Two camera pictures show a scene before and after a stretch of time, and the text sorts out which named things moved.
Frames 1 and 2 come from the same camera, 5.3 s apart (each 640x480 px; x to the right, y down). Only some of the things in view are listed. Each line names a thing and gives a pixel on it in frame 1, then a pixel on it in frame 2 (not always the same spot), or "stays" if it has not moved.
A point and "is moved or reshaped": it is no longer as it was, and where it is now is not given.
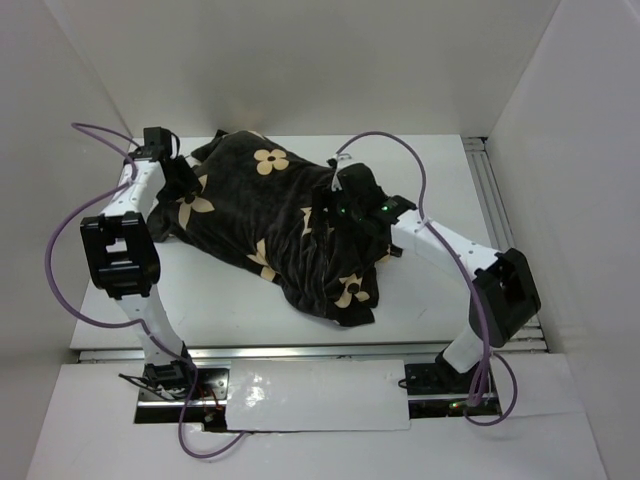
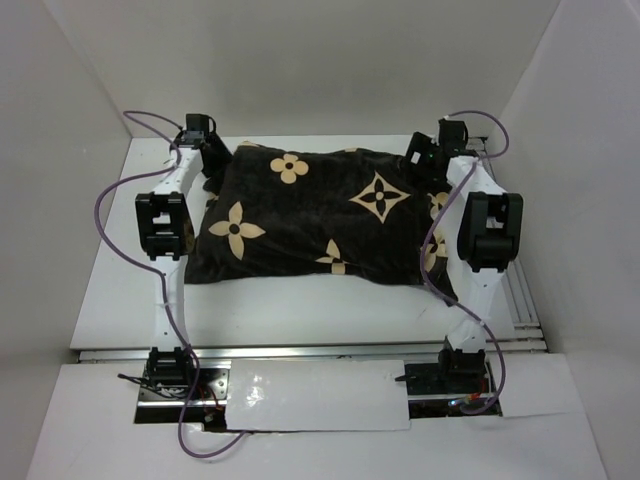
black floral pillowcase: [253, 205] is moved or reshaped
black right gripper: [346, 222] → [421, 144]
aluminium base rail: [297, 353] stays
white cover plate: [317, 395] stays
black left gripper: [188, 185] → [223, 157]
